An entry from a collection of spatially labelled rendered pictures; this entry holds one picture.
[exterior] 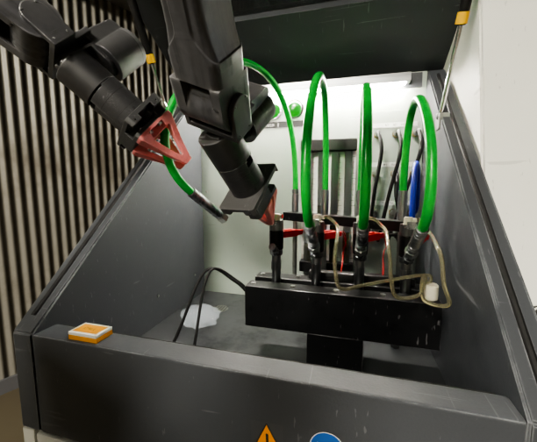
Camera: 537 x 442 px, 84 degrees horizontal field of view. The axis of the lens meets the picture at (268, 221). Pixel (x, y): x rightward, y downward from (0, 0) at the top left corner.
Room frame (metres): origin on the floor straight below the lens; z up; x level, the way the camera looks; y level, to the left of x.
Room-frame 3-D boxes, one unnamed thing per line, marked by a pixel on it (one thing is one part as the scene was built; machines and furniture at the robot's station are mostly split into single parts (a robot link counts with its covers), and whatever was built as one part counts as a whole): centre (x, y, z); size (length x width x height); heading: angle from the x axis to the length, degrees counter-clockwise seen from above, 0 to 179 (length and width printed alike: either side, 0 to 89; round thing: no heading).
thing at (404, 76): (0.84, -0.09, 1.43); 0.54 x 0.03 x 0.02; 74
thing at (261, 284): (0.56, -0.13, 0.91); 0.34 x 0.10 x 0.15; 74
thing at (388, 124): (0.78, -0.32, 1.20); 0.13 x 0.03 x 0.31; 74
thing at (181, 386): (0.36, 0.05, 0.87); 0.62 x 0.04 x 0.16; 74
